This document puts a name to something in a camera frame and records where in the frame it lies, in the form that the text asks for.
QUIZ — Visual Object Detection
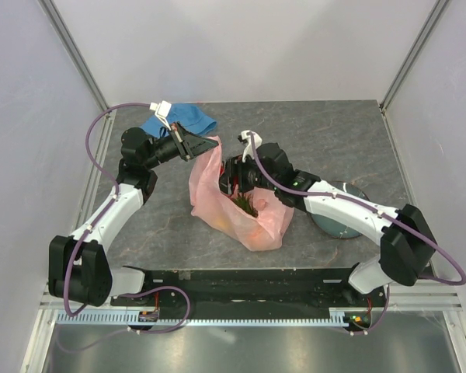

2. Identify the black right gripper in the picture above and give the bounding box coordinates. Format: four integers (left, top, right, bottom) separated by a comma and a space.
213, 151, 278, 197

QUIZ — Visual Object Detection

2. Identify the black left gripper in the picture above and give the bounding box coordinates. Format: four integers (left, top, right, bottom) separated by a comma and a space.
144, 120, 217, 169

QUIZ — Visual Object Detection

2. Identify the toy pineapple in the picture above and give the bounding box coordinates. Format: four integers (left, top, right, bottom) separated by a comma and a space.
231, 189, 259, 218

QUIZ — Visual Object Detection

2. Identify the pink peach plastic bag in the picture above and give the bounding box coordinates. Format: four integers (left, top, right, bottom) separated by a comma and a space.
189, 144, 294, 252

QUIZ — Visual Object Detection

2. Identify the toy peach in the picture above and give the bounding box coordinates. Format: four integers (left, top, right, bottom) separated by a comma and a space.
254, 198, 269, 211

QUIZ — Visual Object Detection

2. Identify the yellow toy mango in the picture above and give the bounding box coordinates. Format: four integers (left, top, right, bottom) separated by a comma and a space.
214, 218, 231, 231

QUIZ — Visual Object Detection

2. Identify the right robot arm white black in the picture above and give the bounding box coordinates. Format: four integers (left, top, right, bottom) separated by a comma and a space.
219, 143, 435, 306

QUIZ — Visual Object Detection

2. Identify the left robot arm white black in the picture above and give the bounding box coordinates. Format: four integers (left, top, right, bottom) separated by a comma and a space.
48, 123, 218, 306

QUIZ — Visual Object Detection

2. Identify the blue bucket hat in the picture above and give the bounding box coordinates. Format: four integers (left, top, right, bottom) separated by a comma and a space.
141, 103, 217, 138

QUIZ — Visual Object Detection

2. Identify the dark round plate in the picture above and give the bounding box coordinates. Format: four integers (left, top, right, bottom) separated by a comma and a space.
310, 180, 370, 239

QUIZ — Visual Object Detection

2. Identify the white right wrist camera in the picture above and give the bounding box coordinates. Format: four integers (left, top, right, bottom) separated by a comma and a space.
238, 130, 263, 162

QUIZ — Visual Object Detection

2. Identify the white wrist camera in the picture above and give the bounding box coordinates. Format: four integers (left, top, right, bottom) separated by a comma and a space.
238, 130, 263, 162
149, 100, 172, 130

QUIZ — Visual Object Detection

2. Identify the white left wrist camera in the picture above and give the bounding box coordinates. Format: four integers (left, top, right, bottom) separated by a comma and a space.
149, 100, 172, 130

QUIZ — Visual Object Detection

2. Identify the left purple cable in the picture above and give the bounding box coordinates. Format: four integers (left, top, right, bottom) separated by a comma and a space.
54, 101, 193, 353

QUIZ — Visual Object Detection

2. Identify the purple cable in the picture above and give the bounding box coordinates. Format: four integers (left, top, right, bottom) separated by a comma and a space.
246, 131, 466, 337
54, 101, 193, 353

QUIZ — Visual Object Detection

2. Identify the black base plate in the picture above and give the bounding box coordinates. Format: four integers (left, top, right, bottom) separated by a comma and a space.
100, 266, 397, 312

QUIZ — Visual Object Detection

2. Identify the left aluminium frame post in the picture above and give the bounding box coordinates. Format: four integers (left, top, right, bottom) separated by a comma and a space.
38, 0, 109, 110

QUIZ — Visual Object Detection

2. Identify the aluminium frame post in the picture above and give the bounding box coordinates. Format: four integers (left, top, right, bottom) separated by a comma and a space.
38, 0, 109, 110
378, 0, 451, 113

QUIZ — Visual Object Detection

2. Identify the slotted cable duct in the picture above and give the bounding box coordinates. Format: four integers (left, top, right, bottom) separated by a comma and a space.
55, 309, 370, 327

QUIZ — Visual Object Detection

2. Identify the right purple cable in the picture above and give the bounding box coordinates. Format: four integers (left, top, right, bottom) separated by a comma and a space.
246, 131, 466, 337

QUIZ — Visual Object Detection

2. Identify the right aluminium frame post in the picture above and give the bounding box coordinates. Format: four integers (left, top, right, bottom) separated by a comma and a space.
378, 0, 451, 113

